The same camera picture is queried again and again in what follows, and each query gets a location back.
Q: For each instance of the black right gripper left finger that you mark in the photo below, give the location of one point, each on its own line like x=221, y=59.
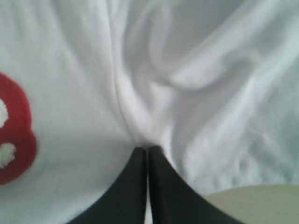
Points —
x=125, y=201

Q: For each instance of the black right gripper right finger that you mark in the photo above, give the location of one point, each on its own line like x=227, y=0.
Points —
x=173, y=201

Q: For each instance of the white t-shirt red print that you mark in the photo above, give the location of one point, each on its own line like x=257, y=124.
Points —
x=214, y=83

